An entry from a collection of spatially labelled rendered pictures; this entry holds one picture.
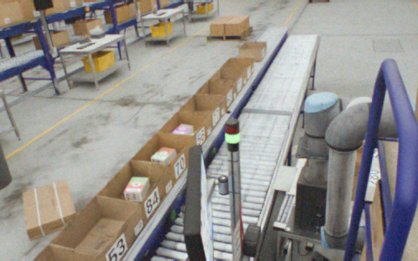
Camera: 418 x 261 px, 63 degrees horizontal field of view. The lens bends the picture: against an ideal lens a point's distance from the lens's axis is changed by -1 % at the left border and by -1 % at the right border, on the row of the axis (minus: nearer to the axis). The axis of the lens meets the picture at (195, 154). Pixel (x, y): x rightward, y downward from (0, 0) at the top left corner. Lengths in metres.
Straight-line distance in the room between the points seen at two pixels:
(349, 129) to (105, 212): 1.44
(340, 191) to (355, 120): 0.29
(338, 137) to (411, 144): 0.66
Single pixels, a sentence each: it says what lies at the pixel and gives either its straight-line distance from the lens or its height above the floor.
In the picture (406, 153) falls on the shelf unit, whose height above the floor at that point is 1.94.
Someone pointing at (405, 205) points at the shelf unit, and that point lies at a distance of 0.51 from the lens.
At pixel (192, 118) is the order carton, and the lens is 2.87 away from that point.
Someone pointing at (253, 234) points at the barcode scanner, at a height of 1.09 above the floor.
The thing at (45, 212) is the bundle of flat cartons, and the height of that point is 0.13.
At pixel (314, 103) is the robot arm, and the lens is 1.71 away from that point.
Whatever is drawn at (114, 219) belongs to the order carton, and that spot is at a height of 0.89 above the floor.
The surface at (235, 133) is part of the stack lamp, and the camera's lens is 1.21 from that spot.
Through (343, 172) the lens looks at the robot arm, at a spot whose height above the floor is 1.50.
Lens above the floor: 2.19
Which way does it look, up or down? 31 degrees down
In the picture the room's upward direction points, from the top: 6 degrees counter-clockwise
